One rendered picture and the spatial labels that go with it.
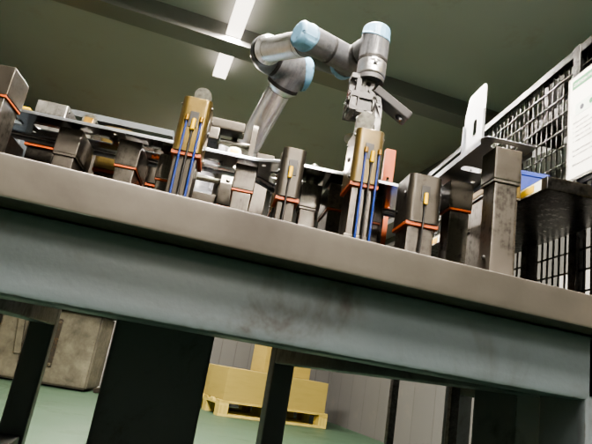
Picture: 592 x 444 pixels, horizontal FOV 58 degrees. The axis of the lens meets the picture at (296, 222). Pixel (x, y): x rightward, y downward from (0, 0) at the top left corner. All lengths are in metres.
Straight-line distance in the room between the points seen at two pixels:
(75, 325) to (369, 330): 6.02
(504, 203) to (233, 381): 5.37
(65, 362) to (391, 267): 6.07
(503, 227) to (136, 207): 0.64
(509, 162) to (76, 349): 5.88
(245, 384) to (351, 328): 5.66
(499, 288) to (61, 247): 0.46
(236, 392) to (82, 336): 1.80
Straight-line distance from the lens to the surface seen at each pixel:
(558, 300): 0.69
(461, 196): 1.15
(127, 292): 0.55
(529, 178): 1.55
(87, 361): 6.48
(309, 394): 6.63
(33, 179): 0.53
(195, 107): 1.11
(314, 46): 1.48
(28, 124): 1.40
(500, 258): 0.95
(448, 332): 0.65
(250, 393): 6.28
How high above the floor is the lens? 0.56
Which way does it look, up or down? 16 degrees up
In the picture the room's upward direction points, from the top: 10 degrees clockwise
